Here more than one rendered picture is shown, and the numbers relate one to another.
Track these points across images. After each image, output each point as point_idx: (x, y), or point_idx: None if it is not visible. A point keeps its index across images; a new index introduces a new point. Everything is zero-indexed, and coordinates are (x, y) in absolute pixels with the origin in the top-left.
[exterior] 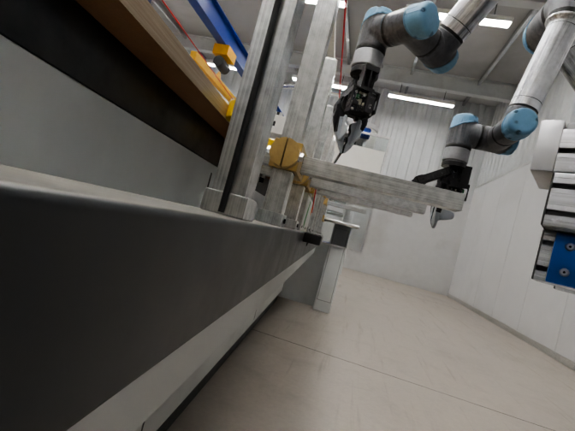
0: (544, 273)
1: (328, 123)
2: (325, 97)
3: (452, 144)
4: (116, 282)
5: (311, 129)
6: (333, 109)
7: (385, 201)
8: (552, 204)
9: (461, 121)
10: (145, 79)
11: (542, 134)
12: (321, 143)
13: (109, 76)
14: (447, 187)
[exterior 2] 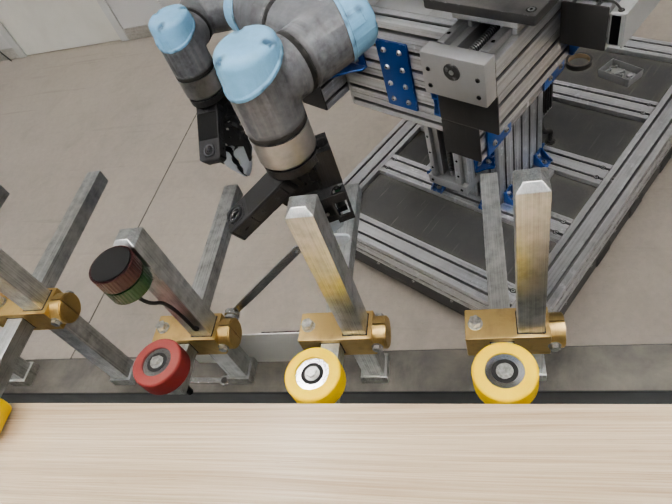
0: (485, 152)
1: (162, 252)
2: (338, 247)
3: (203, 74)
4: None
5: (352, 293)
6: (241, 237)
7: (357, 230)
8: (501, 118)
9: (188, 34)
10: None
11: (487, 76)
12: (182, 283)
13: None
14: (239, 126)
